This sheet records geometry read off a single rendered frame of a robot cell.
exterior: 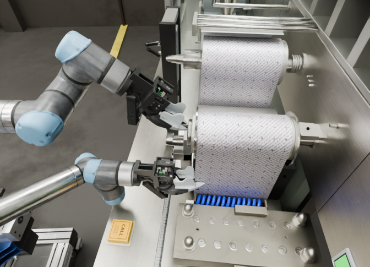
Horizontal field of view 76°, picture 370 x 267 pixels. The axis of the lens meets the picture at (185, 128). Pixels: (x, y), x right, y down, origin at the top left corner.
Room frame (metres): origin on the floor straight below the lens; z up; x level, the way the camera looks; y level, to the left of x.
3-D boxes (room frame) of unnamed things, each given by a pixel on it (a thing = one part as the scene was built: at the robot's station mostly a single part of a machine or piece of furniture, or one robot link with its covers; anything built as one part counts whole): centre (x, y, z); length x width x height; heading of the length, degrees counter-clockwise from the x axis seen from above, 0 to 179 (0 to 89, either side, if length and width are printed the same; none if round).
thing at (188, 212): (0.33, -0.01, 1.05); 0.04 x 0.04 x 0.04
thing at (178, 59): (0.72, 0.03, 1.34); 0.06 x 0.03 x 0.03; 85
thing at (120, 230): (0.32, 0.22, 0.91); 0.07 x 0.07 x 0.02; 85
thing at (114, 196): (0.43, 0.26, 1.01); 0.11 x 0.08 x 0.11; 48
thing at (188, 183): (0.38, -0.01, 1.12); 0.09 x 0.03 x 0.06; 84
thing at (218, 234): (0.27, -0.17, 1.00); 0.40 x 0.16 x 0.06; 85
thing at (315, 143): (0.43, -0.32, 1.25); 0.07 x 0.04 x 0.04; 85
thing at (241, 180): (0.39, -0.15, 1.11); 0.23 x 0.01 x 0.18; 85
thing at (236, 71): (0.58, -0.16, 1.16); 0.39 x 0.23 x 0.51; 175
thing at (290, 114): (0.44, -0.28, 1.25); 0.15 x 0.01 x 0.15; 175
